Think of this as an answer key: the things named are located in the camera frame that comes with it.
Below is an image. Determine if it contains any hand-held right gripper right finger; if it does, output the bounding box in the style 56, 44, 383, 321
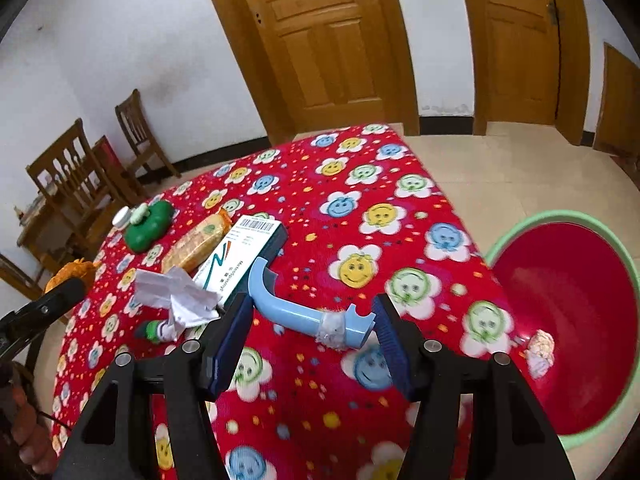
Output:
372, 294, 576, 480

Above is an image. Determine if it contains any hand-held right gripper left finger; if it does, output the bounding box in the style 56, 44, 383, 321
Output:
56, 292, 255, 480

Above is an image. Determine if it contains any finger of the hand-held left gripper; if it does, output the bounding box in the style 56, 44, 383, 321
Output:
0, 277, 87, 361

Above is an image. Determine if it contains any orange plush fruit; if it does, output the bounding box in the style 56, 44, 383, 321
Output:
45, 258, 98, 293

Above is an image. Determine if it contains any light blue plastic handle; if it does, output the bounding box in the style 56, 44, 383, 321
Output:
247, 257, 377, 351

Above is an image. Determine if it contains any cream fluffy ball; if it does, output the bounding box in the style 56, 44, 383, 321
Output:
522, 329, 556, 378

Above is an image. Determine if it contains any green basin with red inside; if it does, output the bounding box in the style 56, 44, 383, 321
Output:
485, 210, 640, 453

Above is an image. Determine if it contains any person's left hand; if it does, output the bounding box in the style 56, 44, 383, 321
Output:
9, 382, 60, 477

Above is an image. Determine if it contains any crumpled white paper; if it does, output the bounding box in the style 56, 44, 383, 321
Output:
134, 267, 221, 336

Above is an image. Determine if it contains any green capped small tube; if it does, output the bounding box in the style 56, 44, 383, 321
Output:
136, 321, 186, 345

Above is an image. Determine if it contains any white and teal medicine box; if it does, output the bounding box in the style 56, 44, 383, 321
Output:
192, 215, 289, 308

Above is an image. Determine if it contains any green round container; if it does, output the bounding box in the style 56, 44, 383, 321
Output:
124, 200, 174, 253

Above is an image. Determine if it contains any red smiley flower tablecloth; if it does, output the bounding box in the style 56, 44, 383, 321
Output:
50, 122, 501, 480

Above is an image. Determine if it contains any wooden panel door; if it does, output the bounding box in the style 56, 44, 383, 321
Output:
455, 0, 591, 147
196, 0, 420, 146

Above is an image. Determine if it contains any wooden board panel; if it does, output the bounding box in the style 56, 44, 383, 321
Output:
592, 42, 640, 161

